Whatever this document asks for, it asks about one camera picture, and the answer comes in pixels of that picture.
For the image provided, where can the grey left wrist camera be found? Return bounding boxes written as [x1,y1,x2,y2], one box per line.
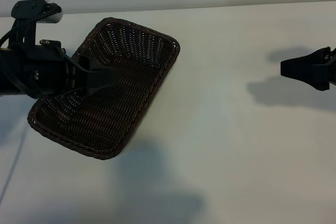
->
[35,0,64,24]

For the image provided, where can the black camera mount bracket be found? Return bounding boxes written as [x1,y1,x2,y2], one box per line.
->
[10,0,50,49]

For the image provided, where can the black braided cable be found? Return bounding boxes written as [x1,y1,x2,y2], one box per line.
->
[0,3,60,47]

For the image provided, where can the black flat cable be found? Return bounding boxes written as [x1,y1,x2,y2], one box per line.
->
[0,50,43,100]

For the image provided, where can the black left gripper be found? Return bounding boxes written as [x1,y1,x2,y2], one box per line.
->
[15,39,119,99]

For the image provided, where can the dark brown wicker basket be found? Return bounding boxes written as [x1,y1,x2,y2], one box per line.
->
[27,17,181,161]

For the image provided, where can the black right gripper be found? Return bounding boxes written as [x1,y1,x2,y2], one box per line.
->
[280,46,336,91]

